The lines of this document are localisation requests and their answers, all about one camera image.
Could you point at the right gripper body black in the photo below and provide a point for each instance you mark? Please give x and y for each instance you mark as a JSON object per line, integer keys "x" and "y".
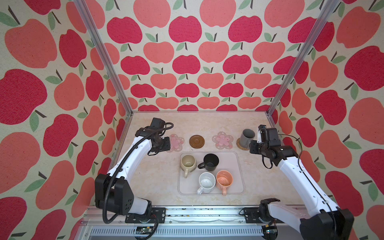
{"x": 256, "y": 148}

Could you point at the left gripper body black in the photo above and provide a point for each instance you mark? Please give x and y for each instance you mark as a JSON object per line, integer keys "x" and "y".
{"x": 164, "y": 144}

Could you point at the pink flower coaster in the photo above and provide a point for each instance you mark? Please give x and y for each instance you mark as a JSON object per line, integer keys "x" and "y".
{"x": 176, "y": 143}
{"x": 223, "y": 141}

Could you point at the grey mug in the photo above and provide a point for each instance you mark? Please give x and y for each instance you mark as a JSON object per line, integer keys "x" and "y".
{"x": 246, "y": 137}

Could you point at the woven rattan round coaster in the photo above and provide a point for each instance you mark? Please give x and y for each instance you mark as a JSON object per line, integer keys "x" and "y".
{"x": 240, "y": 147}

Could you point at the beige mug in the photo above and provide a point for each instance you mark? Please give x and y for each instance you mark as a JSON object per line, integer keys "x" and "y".
{"x": 187, "y": 164}

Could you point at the brown wooden round coaster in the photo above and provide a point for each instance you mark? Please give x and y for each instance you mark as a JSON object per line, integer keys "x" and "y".
{"x": 196, "y": 141}

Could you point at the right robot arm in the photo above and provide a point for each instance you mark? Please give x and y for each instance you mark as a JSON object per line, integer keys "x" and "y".
{"x": 322, "y": 219}

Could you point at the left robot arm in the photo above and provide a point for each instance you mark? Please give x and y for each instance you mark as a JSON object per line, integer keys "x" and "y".
{"x": 113, "y": 193}

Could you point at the clear plastic tray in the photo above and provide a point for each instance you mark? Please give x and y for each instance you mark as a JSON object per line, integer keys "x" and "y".
{"x": 228, "y": 161}

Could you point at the black mug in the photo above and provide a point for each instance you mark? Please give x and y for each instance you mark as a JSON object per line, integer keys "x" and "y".
{"x": 210, "y": 162}

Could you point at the peach pink mug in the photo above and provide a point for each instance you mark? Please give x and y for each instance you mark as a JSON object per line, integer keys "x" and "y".
{"x": 224, "y": 180}

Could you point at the white mug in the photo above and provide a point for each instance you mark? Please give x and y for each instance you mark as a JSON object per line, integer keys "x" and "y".
{"x": 207, "y": 182}

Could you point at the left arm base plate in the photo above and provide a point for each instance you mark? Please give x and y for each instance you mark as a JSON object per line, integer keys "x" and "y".
{"x": 157, "y": 214}

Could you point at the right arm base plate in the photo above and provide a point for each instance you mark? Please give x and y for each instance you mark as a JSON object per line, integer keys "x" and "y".
{"x": 255, "y": 215}

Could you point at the aluminium front rail frame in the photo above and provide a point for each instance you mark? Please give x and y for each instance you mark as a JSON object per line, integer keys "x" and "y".
{"x": 181, "y": 223}

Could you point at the right aluminium corner post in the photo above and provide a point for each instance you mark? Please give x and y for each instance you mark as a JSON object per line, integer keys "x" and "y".
{"x": 319, "y": 24}

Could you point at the aluminium corner post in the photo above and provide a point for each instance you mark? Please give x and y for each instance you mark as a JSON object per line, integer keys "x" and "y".
{"x": 319, "y": 24}
{"x": 86, "y": 16}

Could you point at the left aluminium corner post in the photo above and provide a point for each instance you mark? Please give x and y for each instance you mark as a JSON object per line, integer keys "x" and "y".
{"x": 86, "y": 16}

